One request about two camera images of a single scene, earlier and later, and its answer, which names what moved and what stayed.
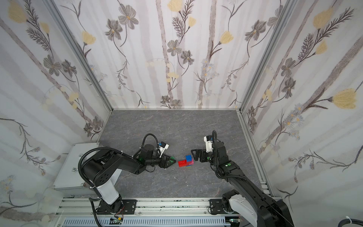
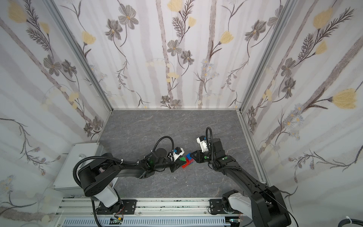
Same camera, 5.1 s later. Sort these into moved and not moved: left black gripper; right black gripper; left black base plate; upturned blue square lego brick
Moved: left black gripper
Not moved: left black base plate; right black gripper; upturned blue square lego brick
